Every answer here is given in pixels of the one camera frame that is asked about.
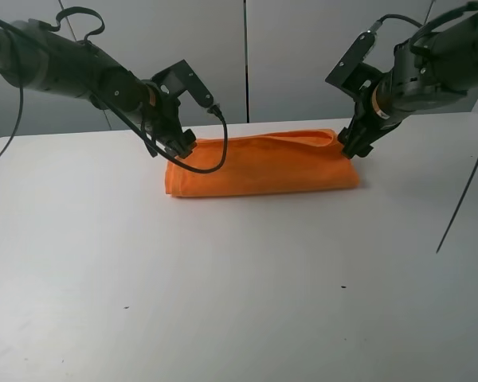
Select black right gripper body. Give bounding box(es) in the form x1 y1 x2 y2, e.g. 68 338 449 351
348 81 398 146

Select orange terry towel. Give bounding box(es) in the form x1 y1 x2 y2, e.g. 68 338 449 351
165 129 360 197

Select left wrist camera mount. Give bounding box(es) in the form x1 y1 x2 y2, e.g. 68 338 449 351
151 60 214 109

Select black right camera cable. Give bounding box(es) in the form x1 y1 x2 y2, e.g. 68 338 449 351
368 14 425 35

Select black camera cable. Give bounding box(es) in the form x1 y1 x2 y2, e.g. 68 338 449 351
141 103 229 174
368 14 425 35

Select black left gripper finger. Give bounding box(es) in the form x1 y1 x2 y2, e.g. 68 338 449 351
182 129 196 147
164 142 192 159

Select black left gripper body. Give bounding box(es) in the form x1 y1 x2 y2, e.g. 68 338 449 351
143 81 183 150

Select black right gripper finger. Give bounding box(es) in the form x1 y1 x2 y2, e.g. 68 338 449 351
338 127 351 146
342 142 373 158

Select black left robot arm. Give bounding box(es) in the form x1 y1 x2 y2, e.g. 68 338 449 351
0 19 214 158

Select thin black hanging cable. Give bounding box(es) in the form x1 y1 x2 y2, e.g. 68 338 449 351
435 119 478 254

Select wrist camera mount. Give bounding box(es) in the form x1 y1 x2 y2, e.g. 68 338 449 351
151 60 214 109
325 31 383 102

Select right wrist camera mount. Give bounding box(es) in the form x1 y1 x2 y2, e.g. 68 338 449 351
325 31 383 102

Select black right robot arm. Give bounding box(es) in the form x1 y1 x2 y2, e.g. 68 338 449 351
326 1 478 158

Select black left camera cable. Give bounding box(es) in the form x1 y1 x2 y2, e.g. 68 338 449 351
141 103 229 174

